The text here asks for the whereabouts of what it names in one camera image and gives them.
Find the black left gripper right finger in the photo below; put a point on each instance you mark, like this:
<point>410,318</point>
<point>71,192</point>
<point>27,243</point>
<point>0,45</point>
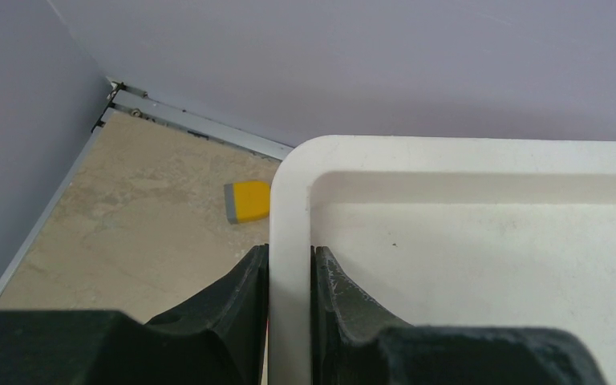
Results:
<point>345,323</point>

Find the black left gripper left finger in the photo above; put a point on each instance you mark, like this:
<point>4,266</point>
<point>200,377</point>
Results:
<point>218,335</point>

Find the white three-drawer organizer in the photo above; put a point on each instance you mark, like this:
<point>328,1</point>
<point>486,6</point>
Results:
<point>441,231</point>

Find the yellow grey small block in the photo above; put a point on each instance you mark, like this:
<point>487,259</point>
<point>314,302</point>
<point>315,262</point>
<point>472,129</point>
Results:
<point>247,201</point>

